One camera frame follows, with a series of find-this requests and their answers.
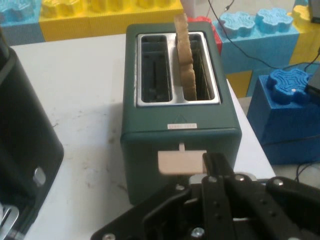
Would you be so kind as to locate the black coffee maker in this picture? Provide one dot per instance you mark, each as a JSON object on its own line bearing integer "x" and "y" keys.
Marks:
{"x": 25, "y": 125}

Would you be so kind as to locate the dark green toaster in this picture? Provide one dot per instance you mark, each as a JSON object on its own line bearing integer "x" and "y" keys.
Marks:
{"x": 150, "y": 140}

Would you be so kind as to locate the toasted bread slice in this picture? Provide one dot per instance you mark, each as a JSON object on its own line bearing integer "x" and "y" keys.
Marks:
{"x": 185, "y": 50}

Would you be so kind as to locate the small red foam block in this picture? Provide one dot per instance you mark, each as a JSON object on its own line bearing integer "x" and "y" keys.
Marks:
{"x": 216, "y": 37}

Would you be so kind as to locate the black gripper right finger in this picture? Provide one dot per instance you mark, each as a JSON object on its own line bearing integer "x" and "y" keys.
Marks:
{"x": 275, "y": 212}

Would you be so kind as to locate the beige toaster lever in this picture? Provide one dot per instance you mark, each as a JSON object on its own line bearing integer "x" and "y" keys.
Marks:
{"x": 180, "y": 162}

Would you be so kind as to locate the large yellow foam block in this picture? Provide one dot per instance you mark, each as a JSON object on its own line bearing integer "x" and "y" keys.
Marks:
{"x": 100, "y": 22}

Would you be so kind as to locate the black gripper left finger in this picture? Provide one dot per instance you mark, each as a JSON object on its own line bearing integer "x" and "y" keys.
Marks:
{"x": 217, "y": 200}

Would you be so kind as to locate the dark blue foam block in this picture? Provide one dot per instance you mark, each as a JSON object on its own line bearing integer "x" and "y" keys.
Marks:
{"x": 280, "y": 125}

